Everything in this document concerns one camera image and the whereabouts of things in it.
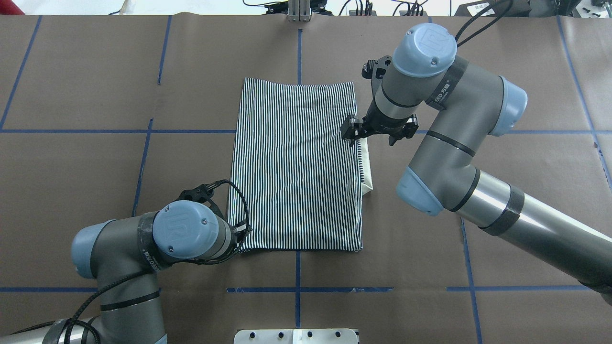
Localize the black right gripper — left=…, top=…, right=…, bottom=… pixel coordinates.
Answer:
left=341, top=56, right=419, bottom=147

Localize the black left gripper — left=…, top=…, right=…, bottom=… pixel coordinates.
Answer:
left=178, top=182, right=253, bottom=244

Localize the navy white striped polo shirt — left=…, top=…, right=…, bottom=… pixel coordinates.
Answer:
left=227, top=78, right=366, bottom=252

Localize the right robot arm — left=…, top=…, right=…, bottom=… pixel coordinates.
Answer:
left=341, top=22, right=612, bottom=303

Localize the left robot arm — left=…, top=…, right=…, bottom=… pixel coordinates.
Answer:
left=1, top=179, right=252, bottom=344

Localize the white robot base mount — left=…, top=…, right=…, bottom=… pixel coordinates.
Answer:
left=233, top=328, right=360, bottom=344

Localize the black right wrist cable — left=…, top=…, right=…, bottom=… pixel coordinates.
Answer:
left=454, top=0, right=514, bottom=48

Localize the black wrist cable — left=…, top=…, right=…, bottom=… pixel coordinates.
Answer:
left=10, top=179, right=250, bottom=344
left=454, top=0, right=514, bottom=48

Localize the aluminium frame post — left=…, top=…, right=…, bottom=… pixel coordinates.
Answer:
left=288, top=0, right=312, bottom=22

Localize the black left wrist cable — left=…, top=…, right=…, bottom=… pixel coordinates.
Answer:
left=10, top=179, right=250, bottom=344

